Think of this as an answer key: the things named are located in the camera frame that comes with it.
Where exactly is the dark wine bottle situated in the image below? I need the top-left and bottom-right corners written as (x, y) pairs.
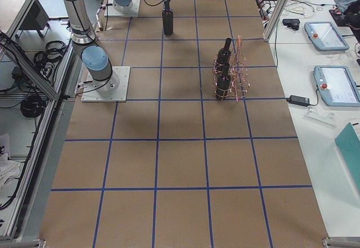
top-left (215, 63), bottom-right (231, 100)
top-left (162, 1), bottom-right (173, 35)

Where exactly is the dark wine bottle far basket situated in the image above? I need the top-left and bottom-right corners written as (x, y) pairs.
top-left (215, 38), bottom-right (232, 71)

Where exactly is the black handheld device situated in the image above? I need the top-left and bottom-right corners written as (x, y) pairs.
top-left (282, 19), bottom-right (300, 30)

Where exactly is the far teach pendant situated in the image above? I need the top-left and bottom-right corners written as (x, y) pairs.
top-left (304, 21), bottom-right (349, 51)

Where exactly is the teach pendant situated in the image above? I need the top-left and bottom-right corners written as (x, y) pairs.
top-left (313, 65), bottom-right (359, 107)
top-left (304, 21), bottom-right (349, 51)

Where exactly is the black power adapter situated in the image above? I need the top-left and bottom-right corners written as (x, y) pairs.
top-left (286, 95), bottom-right (310, 107)

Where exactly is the near teach pendant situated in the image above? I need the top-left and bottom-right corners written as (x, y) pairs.
top-left (313, 65), bottom-right (359, 107)

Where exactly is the teal folder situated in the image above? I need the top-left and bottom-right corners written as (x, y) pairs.
top-left (335, 123), bottom-right (359, 179)

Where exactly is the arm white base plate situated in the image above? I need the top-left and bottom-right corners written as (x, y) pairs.
top-left (105, 0), bottom-right (141, 17)
top-left (80, 66), bottom-right (131, 102)

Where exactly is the copper wire bottle basket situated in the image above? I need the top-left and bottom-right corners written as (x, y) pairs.
top-left (212, 35), bottom-right (250, 101)

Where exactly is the aluminium frame post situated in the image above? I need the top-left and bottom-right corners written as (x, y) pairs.
top-left (263, 0), bottom-right (288, 42)

